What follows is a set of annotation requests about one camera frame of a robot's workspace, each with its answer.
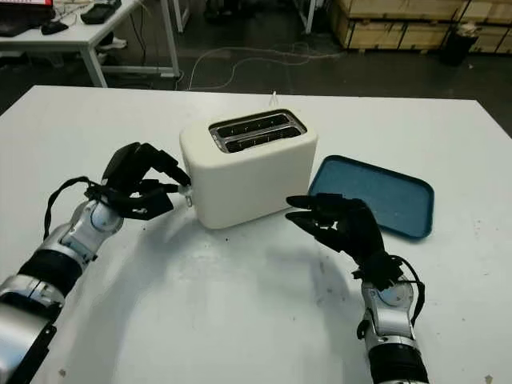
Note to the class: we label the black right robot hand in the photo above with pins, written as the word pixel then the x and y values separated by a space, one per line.
pixel 352 228

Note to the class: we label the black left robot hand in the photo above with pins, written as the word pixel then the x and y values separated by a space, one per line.
pixel 132 168

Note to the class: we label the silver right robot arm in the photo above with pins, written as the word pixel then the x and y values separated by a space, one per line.
pixel 392 328

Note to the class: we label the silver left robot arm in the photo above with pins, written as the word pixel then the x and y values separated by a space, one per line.
pixel 48 272

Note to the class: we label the blue plastic tray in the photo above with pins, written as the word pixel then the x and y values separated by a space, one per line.
pixel 372 196

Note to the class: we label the white two-slot toaster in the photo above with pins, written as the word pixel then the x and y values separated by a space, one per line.
pixel 248 184

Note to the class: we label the white shoe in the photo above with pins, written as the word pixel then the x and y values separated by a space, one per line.
pixel 114 42

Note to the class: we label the black computer mouse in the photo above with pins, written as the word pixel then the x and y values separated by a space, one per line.
pixel 54 27

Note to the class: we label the black device on desk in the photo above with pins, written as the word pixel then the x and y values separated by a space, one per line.
pixel 100 10

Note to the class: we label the stacked wooden crates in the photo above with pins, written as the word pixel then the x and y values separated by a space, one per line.
pixel 400 24

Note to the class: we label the black trash bin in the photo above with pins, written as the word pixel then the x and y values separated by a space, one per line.
pixel 458 46

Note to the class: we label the white metal frame desk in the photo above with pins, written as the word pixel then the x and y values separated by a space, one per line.
pixel 92 32

